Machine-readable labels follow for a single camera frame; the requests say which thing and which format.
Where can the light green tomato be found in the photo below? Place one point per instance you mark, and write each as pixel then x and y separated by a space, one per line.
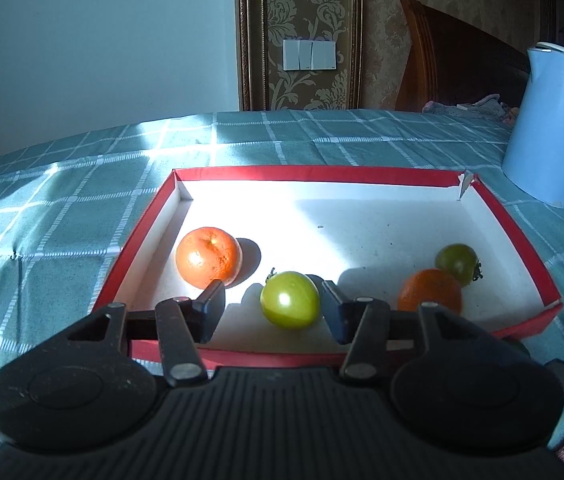
pixel 290 300

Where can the white wall switch panel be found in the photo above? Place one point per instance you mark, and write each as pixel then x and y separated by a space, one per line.
pixel 299 54

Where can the orange tangerine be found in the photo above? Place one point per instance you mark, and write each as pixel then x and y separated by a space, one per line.
pixel 207 254
pixel 430 285

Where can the red shallow cardboard tray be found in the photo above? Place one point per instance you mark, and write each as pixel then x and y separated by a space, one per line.
pixel 366 229

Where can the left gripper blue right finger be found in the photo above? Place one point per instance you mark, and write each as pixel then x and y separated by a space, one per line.
pixel 361 323

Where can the teal plaid tablecloth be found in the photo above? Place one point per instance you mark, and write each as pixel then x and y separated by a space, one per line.
pixel 68 206

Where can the ornate wallpaper panel frame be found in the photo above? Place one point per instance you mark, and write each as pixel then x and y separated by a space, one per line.
pixel 264 30

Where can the dark green tomato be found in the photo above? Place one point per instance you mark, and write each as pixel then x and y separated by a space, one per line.
pixel 461 261

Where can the light blue electric kettle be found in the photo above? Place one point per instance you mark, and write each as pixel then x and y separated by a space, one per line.
pixel 534 157

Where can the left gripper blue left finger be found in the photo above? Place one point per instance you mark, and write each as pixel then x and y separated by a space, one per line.
pixel 181 324

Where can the colourful bedding pile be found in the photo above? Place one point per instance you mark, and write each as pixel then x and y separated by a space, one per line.
pixel 489 108

